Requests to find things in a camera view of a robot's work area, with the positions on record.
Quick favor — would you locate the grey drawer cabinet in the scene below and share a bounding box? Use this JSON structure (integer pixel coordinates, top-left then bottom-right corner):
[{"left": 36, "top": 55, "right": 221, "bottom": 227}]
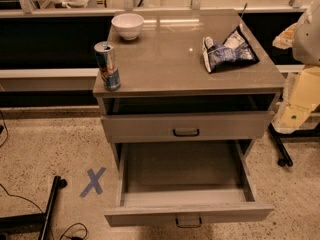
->
[{"left": 93, "top": 10, "right": 284, "bottom": 161}]

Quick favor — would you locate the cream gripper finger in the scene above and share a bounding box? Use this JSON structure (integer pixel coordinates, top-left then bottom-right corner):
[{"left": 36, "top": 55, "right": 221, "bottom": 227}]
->
[{"left": 272, "top": 23, "right": 296, "bottom": 50}]

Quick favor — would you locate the white ceramic bowl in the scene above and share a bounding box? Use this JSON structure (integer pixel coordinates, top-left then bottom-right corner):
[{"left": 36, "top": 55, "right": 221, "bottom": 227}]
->
[{"left": 111, "top": 13, "right": 144, "bottom": 40}]

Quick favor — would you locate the open drawer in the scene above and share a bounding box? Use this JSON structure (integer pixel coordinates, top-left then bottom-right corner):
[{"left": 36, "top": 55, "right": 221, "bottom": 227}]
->
[
  {"left": 105, "top": 140, "right": 273, "bottom": 228},
  {"left": 101, "top": 111, "right": 274, "bottom": 143}
]

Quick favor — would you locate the black stand leg left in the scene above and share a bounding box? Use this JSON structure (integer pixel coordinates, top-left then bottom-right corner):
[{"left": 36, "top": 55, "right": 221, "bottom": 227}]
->
[{"left": 0, "top": 175, "right": 68, "bottom": 240}]

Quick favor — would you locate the black stand leg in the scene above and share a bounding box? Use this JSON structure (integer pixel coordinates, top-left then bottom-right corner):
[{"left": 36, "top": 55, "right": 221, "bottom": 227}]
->
[
  {"left": 0, "top": 175, "right": 68, "bottom": 240},
  {"left": 268, "top": 123, "right": 320, "bottom": 167}
]

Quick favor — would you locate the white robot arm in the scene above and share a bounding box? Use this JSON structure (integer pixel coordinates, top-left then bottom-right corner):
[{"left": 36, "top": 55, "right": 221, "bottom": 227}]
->
[{"left": 272, "top": 0, "right": 320, "bottom": 134}]

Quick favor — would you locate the blue tape cross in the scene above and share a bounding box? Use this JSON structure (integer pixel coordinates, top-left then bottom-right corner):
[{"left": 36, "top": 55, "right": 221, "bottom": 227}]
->
[{"left": 80, "top": 167, "right": 106, "bottom": 198}]

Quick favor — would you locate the open bottom drawer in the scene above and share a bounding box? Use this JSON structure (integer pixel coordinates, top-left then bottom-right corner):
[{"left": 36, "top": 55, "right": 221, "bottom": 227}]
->
[{"left": 105, "top": 140, "right": 273, "bottom": 228}]

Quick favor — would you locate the black stand leg right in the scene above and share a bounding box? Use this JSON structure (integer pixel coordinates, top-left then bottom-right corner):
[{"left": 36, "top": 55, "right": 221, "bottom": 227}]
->
[{"left": 268, "top": 123, "right": 320, "bottom": 167}]

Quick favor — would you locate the blue chip bag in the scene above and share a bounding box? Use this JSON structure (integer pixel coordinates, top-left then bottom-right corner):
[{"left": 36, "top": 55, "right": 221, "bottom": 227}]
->
[{"left": 202, "top": 24, "right": 259, "bottom": 74}]

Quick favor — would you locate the open middle drawer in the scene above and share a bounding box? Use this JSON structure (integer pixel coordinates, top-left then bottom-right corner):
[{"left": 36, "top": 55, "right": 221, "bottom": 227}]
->
[{"left": 101, "top": 111, "right": 274, "bottom": 143}]

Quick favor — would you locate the silver blue drink can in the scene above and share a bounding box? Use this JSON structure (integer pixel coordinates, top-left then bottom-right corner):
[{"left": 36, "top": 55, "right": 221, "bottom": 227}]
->
[{"left": 94, "top": 41, "right": 120, "bottom": 91}]

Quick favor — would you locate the black floor cable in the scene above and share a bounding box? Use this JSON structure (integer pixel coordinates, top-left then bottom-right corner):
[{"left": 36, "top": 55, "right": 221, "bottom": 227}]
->
[{"left": 0, "top": 110, "right": 90, "bottom": 240}]

